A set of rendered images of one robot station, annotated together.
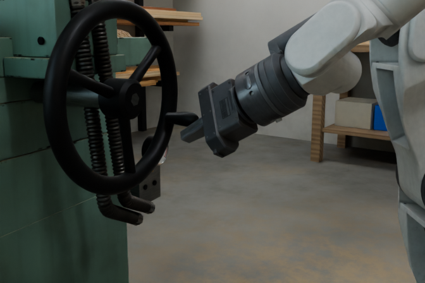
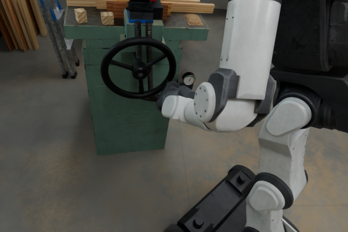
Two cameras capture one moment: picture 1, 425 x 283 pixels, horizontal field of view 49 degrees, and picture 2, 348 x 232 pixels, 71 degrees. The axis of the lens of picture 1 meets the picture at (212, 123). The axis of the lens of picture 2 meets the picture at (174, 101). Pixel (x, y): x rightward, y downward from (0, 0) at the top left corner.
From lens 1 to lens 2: 0.72 m
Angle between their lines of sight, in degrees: 49
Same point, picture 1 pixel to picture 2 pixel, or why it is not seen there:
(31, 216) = (127, 83)
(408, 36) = (269, 118)
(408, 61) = (264, 128)
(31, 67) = not seen: hidden behind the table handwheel
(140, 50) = (199, 34)
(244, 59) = not seen: outside the picture
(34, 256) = not seen: hidden behind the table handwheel
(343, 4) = (174, 102)
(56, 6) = (127, 28)
